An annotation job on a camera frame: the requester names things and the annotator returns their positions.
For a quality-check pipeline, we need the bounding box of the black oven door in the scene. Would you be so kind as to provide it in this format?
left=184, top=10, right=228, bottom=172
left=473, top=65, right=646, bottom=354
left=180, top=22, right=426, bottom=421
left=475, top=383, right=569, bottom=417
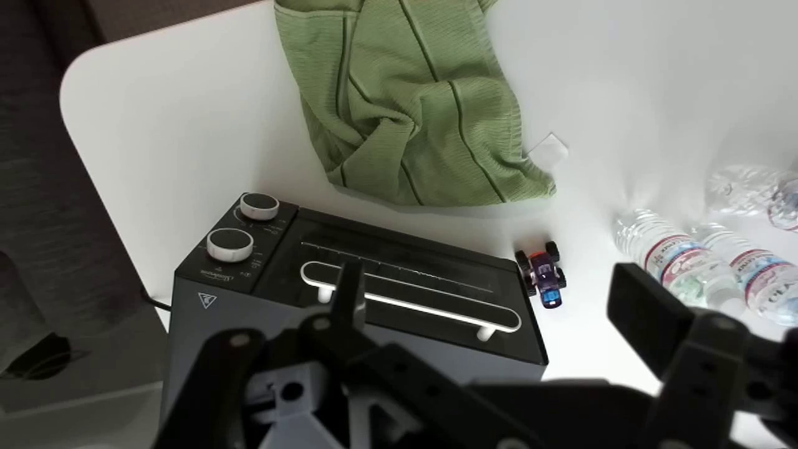
left=252, top=209, right=550, bottom=367

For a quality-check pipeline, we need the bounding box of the green striped cloth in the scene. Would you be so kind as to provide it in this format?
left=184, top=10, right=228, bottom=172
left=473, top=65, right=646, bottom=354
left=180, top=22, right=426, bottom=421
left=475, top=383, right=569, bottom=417
left=273, top=0, right=557, bottom=208

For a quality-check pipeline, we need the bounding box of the white oven door handle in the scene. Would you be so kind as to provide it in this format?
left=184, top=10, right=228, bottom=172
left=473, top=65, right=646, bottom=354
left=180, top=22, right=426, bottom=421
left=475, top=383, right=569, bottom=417
left=300, top=260, right=523, bottom=343

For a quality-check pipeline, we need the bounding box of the black cable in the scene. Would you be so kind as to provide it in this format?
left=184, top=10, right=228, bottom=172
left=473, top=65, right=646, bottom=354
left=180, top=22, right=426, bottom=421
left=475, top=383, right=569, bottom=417
left=140, top=289, right=173, bottom=313

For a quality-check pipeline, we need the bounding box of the black grey toaster oven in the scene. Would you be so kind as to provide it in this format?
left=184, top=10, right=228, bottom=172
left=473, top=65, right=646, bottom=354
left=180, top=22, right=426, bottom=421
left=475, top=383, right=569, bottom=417
left=159, top=192, right=550, bottom=449

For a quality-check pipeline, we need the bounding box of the purple toy car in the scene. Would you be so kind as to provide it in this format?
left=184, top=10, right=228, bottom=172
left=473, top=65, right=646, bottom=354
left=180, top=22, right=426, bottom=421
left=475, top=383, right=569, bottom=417
left=514, top=241, right=568, bottom=311

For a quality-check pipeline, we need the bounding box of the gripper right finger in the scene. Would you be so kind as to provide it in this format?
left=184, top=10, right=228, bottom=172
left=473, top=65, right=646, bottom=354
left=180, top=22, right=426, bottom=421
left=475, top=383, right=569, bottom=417
left=608, top=262, right=798, bottom=449

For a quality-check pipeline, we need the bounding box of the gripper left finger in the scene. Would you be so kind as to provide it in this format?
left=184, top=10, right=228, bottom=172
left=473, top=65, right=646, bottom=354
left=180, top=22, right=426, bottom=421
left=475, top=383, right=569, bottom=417
left=153, top=259, right=537, bottom=449

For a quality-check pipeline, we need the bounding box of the silver black oven knob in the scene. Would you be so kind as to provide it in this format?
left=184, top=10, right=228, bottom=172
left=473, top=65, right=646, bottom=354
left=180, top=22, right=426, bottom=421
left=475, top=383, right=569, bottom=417
left=239, top=193, right=281, bottom=223
left=206, top=227, right=256, bottom=263

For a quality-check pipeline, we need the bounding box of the small clear plastic piece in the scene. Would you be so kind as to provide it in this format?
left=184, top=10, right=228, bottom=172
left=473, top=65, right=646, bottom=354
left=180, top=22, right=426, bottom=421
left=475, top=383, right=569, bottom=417
left=527, top=132, right=570, bottom=171

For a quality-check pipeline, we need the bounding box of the clear plastic water bottle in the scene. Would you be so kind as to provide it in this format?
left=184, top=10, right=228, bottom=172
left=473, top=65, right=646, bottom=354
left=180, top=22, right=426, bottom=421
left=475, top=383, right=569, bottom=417
left=612, top=208, right=744, bottom=311
left=691, top=223, right=798, bottom=327
left=706, top=163, right=798, bottom=233

